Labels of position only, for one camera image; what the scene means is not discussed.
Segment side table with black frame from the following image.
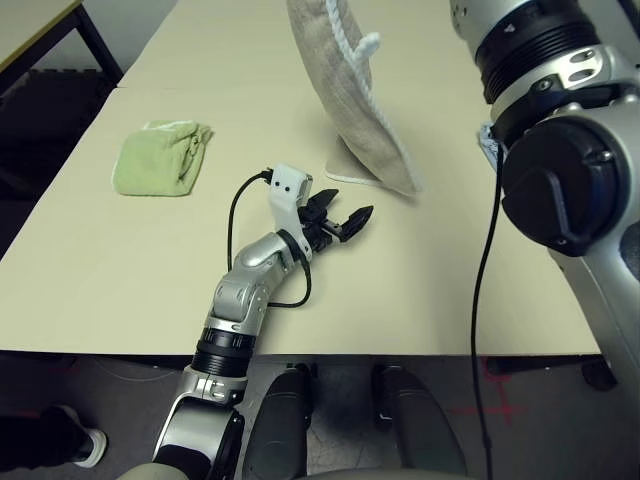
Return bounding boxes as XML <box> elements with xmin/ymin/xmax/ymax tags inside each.
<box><xmin>0</xmin><ymin>0</ymin><xmax>125</xmax><ymax>89</ymax></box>

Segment beige towel with white trim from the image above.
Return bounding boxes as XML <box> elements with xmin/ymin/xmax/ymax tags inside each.
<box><xmin>285</xmin><ymin>0</ymin><xmax>425</xmax><ymax>197</ymax></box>

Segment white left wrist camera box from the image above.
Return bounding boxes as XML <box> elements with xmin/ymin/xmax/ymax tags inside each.
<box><xmin>267</xmin><ymin>163</ymin><xmax>315</xmax><ymax>251</ymax></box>

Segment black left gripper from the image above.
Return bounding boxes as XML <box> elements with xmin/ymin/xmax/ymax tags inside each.
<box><xmin>298</xmin><ymin>188</ymin><xmax>376</xmax><ymax>252</ymax></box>

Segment person leg in black trousers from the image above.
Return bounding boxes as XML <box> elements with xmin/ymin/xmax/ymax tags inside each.
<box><xmin>0</xmin><ymin>404</ymin><xmax>89</xmax><ymax>474</ymax></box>

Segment white soled sneaker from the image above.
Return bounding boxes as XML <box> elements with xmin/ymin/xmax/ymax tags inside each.
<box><xmin>52</xmin><ymin>403</ymin><xmax>109</xmax><ymax>470</ymax></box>

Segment light grey robot torso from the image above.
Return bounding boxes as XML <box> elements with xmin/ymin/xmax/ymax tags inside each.
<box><xmin>117</xmin><ymin>460</ymin><xmax>466</xmax><ymax>480</ymax></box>

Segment light blue folded towel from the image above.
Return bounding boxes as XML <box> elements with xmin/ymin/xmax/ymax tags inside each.
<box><xmin>477</xmin><ymin>122</ymin><xmax>506</xmax><ymax>161</ymax></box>

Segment dark grey robot left leg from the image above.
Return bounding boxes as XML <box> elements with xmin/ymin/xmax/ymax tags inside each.
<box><xmin>244</xmin><ymin>364</ymin><xmax>316</xmax><ymax>480</ymax></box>

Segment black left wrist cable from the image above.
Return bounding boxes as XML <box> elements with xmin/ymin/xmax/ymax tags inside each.
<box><xmin>227</xmin><ymin>169</ymin><xmax>312</xmax><ymax>309</ymax></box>

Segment green folded towel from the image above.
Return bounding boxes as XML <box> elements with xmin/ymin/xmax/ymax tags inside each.
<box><xmin>110</xmin><ymin>118</ymin><xmax>216</xmax><ymax>197</ymax></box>

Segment black foam floor mat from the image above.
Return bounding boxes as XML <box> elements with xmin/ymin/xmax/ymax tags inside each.
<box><xmin>0</xmin><ymin>67</ymin><xmax>119</xmax><ymax>251</ymax></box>

